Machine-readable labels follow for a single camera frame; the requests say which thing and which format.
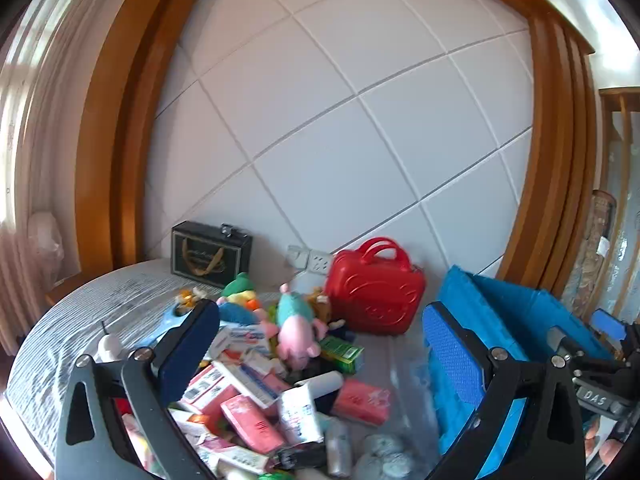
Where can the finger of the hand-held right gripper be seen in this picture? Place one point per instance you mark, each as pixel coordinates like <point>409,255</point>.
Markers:
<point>607,325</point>
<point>595,365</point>

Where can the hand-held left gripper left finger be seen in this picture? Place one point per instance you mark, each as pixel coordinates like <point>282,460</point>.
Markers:
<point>192,345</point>

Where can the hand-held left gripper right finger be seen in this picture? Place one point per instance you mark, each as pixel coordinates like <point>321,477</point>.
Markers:
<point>450,350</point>

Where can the blue plastic crate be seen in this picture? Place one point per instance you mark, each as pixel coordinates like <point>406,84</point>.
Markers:
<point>525,320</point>

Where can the cloth covered desktop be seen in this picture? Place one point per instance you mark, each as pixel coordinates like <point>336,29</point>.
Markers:
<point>75,310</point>

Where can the person's right hand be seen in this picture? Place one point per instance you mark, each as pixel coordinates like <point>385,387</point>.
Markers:
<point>610,455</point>

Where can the light blue flat toy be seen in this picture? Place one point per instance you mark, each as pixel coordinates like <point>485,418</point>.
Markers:
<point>167,322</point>

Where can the colourful plush with green hat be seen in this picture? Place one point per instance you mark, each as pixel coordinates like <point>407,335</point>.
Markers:
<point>240,295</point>

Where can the rolled patterned rug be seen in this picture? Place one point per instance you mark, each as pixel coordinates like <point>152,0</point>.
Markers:
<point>595,250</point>

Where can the small white figure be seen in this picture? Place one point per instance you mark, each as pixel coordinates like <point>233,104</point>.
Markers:
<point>107,350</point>

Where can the black gift box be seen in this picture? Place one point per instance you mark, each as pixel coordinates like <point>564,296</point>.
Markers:
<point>210,255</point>

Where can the red toy suitcase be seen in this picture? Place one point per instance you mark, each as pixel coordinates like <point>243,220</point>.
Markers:
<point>375,295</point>

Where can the pink red box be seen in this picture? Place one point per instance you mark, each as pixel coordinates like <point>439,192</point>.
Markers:
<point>252,425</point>

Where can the pink pig plush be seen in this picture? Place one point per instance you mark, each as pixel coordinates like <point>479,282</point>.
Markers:
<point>295,330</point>

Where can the pink soft pack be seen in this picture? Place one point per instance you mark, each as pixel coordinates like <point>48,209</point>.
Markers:
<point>360,402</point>

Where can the small green box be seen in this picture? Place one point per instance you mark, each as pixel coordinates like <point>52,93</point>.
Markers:
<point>342,355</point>

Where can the white paper tube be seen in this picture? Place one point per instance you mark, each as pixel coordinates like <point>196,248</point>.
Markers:
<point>320,385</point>

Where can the silver can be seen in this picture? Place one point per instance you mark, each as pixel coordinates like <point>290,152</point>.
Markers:
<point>339,445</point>

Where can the white curtain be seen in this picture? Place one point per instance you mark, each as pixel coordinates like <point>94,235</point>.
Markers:
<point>20,160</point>

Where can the white wall socket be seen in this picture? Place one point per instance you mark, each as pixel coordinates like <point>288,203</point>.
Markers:
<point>310,260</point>

